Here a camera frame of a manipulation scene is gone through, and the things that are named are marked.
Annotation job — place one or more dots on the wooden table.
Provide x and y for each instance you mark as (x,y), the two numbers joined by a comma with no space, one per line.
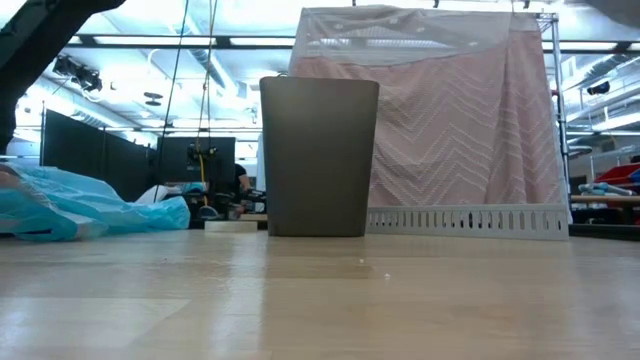
(605,199)

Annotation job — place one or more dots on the chrome rack pole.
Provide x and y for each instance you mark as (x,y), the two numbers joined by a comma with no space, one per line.
(559,100)

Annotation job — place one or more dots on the black monitor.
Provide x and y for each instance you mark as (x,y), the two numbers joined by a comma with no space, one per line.
(175,160)

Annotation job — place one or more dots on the pink chevron blanket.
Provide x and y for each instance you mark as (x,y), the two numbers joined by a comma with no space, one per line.
(465,125)

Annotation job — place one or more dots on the black ceiling-mounted device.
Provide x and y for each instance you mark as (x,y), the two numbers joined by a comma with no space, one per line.
(77,74)

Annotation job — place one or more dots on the red storage bin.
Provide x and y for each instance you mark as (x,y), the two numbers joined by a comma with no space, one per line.
(617,174)

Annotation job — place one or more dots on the dark grey trash bin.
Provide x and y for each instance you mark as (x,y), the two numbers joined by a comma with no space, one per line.
(320,160)

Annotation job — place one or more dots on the dark partition panel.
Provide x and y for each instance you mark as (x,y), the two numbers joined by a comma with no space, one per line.
(100,160)

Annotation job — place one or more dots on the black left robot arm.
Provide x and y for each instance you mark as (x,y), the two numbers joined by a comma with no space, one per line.
(30,50)

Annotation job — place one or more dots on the white and blue items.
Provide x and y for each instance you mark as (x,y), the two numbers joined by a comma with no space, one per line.
(600,188)

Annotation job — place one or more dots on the blue plastic bag roll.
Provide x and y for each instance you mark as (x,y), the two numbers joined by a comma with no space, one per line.
(75,210)

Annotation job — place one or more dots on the person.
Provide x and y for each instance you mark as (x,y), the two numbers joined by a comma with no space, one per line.
(242,177)

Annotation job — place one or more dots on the black ceiling camera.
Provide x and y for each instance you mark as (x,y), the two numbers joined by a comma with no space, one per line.
(598,87)

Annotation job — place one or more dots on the white cloth heap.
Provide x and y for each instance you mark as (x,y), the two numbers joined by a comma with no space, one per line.
(160,192)

